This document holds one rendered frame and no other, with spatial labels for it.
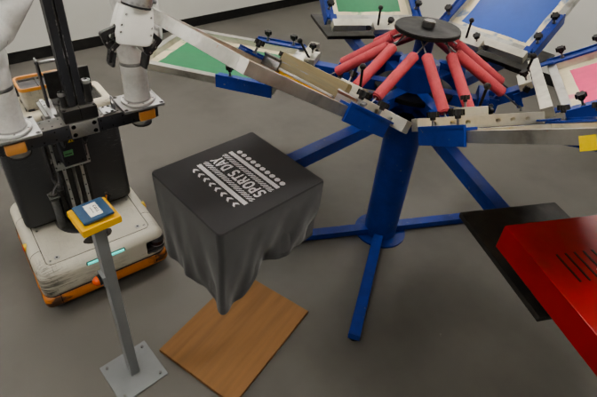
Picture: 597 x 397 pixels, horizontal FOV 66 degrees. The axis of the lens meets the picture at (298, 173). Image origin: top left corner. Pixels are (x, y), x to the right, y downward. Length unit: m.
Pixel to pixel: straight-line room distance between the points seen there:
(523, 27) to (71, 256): 2.72
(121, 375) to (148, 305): 0.38
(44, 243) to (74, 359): 0.58
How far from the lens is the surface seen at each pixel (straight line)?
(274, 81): 1.25
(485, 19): 3.12
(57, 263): 2.53
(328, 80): 1.76
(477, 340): 2.67
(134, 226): 2.61
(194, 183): 1.75
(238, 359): 2.34
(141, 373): 2.38
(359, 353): 2.44
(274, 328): 2.44
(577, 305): 1.41
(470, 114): 2.02
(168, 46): 2.88
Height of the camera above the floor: 2.02
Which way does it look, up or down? 36 degrees down
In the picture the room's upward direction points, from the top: 5 degrees clockwise
